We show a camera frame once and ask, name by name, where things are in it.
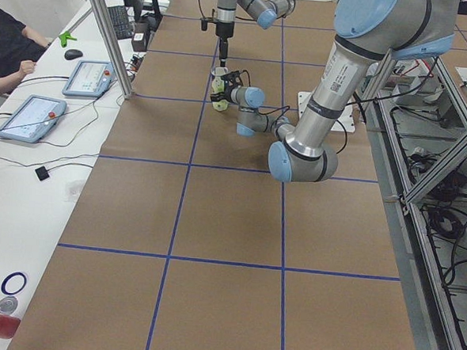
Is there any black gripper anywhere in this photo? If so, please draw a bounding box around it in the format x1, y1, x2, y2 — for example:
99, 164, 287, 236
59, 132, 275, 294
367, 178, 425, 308
215, 21, 235, 67
210, 87, 234, 103

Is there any clear tennis ball can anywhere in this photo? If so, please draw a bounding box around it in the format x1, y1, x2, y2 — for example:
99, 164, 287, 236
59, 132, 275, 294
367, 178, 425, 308
211, 66, 229, 112

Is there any yellow tennis ball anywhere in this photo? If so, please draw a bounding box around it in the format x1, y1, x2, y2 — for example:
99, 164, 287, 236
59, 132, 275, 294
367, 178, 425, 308
211, 76, 226, 94
213, 100, 229, 112

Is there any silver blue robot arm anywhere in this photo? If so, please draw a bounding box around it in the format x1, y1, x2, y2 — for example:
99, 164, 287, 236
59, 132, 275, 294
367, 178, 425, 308
211, 0, 459, 182
215, 0, 296, 67

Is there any black box with label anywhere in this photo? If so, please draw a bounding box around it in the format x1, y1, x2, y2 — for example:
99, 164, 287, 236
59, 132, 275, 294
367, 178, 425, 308
131, 22, 150, 52

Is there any black keyboard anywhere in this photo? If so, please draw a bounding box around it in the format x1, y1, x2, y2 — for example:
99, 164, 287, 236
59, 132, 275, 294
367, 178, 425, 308
107, 6, 133, 40

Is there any far blue teach pendant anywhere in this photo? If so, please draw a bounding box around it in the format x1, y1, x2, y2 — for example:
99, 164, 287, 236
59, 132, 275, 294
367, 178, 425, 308
62, 60, 115, 98

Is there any blue teach pendant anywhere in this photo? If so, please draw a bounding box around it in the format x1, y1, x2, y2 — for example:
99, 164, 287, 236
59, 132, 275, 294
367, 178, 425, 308
62, 60, 115, 98
0, 94, 67, 143

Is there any black computer mouse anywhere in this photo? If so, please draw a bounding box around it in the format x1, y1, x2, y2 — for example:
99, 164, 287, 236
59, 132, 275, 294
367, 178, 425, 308
64, 48, 83, 60

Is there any brown paper table cover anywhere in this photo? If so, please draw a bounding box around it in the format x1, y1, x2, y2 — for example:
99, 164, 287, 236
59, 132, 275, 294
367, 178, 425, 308
9, 0, 416, 350

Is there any green plastic clamp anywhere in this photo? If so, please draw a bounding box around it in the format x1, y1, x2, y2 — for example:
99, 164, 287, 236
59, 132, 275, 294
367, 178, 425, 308
59, 31, 77, 48

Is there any near blue teach pendant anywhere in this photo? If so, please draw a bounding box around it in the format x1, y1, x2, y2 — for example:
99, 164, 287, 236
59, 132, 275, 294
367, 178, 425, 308
0, 94, 67, 143

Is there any small black square puck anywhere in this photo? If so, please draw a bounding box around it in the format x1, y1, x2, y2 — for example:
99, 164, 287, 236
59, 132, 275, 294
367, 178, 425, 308
35, 165, 50, 181

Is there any seated person in black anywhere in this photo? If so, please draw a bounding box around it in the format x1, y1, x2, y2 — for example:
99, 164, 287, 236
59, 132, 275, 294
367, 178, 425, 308
0, 8, 50, 96

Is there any silver metal disc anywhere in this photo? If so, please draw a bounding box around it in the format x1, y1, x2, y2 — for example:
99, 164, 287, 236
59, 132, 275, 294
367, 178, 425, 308
0, 295, 19, 315

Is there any aluminium frame post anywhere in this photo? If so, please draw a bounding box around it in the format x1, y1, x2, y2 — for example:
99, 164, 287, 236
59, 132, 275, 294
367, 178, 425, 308
90, 0, 132, 100

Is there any white camera mast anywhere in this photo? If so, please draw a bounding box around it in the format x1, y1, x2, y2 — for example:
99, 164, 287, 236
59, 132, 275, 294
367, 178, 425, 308
297, 91, 355, 133

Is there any blue tape ring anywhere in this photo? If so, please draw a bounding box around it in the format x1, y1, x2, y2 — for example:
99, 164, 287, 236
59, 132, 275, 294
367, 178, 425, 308
0, 270, 28, 297

